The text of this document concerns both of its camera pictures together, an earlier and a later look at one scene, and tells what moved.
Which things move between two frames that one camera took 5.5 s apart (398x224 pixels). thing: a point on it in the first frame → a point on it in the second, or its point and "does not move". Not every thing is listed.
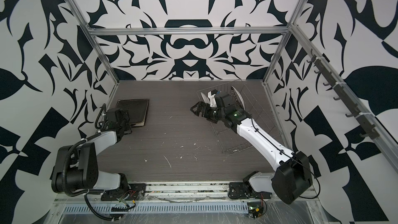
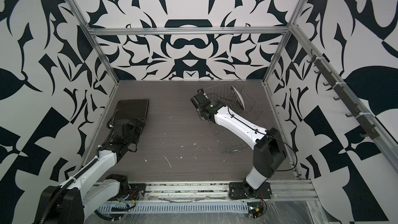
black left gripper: x=124 y=113 → x=138 y=127
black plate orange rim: x=137 y=109 does not move
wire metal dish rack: x=233 y=141 does not move
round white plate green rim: x=239 y=96 does not move
